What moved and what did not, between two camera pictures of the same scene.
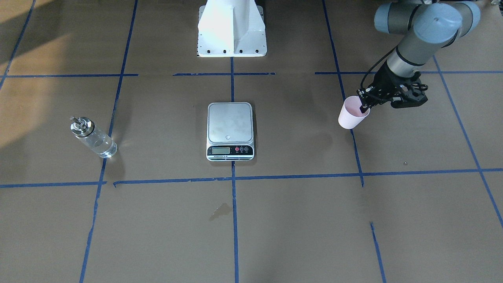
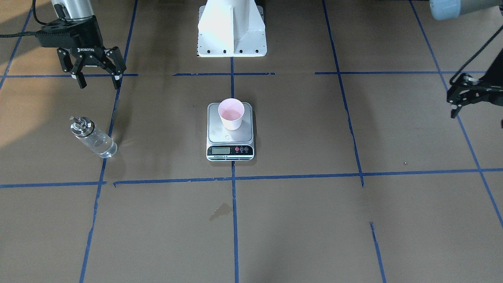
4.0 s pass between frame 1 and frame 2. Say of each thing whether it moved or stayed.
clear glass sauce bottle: stayed
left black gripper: moved
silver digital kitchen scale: stayed
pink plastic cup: moved
